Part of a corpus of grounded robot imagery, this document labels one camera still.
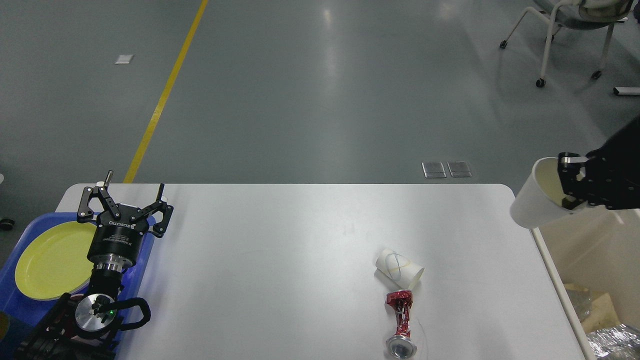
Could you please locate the crushed white paper cup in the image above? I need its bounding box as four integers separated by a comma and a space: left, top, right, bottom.
510, 157, 586, 229

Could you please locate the crushed red can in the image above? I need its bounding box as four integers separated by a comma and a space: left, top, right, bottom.
385, 289, 418, 360

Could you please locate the white office chair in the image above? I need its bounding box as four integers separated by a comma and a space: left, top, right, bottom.
499, 0, 633, 88

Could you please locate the beige plastic bin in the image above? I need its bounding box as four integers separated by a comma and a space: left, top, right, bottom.
530, 207, 640, 360

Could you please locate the metal bar on floor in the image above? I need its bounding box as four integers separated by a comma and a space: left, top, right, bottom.
613, 86, 640, 97

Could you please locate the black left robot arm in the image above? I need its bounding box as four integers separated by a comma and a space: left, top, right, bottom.
13, 170, 174, 360

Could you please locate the large foil tray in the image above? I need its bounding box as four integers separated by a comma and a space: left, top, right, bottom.
586, 324, 640, 360

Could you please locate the yellow plastic plate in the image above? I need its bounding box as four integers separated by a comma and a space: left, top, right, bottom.
14, 221, 96, 301

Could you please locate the chair caster wheel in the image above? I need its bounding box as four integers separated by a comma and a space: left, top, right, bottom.
0, 218, 15, 231

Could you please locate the floor socket plate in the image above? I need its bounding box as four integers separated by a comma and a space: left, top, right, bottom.
446, 161, 473, 178
422, 161, 448, 179

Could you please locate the right floor socket plate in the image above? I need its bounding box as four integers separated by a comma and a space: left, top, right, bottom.
446, 161, 473, 178

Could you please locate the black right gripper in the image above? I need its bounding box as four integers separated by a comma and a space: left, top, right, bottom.
558, 116, 640, 211

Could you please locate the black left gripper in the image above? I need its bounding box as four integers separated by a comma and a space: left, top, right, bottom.
77, 170, 175, 273

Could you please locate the left floor socket plate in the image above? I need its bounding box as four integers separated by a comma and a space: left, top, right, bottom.
422, 161, 448, 179

